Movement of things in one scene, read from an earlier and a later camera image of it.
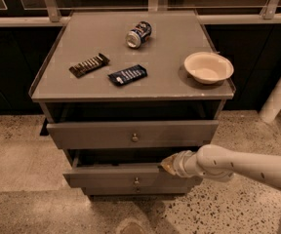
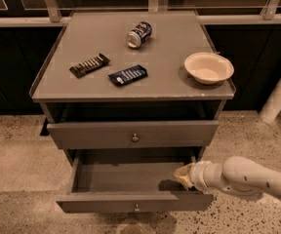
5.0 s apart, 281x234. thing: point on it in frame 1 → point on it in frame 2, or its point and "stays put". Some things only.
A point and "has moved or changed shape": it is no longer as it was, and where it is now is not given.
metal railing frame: [50, 5] stays put
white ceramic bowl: [209, 67] stays put
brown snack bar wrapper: [87, 65] stays put
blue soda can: [136, 36] stays put
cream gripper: [180, 163] → [198, 175]
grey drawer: [124, 169] has moved or changed shape
